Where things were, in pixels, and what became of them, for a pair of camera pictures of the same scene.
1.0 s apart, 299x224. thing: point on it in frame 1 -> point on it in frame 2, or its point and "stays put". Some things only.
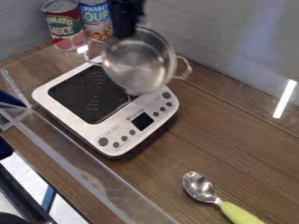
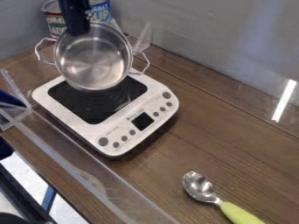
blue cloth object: [9, 98] stays put
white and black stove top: [103, 116] stays put
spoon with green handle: [202, 190] stays put
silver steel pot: [141, 65] -> [93, 61]
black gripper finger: [126, 12] -> [78, 14]
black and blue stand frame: [34, 210] stays put
